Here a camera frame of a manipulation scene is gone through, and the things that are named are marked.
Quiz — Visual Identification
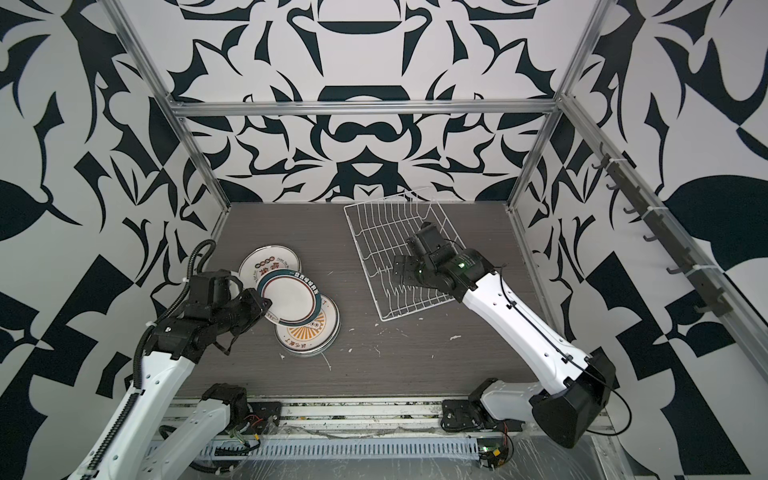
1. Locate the final plate green red rim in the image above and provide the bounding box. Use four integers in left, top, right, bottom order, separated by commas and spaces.
256, 269, 322, 327

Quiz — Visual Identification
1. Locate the white wire dish rack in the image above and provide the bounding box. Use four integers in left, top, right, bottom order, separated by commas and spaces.
343, 188, 469, 323

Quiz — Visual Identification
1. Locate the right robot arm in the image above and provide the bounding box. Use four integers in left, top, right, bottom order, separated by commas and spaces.
392, 222, 616, 448

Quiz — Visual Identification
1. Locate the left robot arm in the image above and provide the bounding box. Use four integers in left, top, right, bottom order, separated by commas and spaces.
71, 270, 272, 479

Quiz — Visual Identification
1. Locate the small circuit board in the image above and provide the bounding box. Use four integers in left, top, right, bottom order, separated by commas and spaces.
478, 436, 515, 471

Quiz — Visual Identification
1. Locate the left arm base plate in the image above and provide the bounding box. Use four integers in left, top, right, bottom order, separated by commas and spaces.
234, 401, 283, 436

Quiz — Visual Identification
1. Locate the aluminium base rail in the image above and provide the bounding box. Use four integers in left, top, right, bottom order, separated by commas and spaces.
161, 392, 616, 442

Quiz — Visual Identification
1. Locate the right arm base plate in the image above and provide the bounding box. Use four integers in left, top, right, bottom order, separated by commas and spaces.
440, 399, 524, 433

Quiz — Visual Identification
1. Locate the white slotted cable duct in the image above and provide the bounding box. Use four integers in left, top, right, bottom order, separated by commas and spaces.
197, 437, 481, 461

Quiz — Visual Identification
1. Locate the wall hook rail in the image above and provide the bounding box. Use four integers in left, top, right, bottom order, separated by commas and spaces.
594, 143, 734, 317

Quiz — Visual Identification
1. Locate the aluminium frame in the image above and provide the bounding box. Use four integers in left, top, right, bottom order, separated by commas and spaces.
104, 1, 767, 376

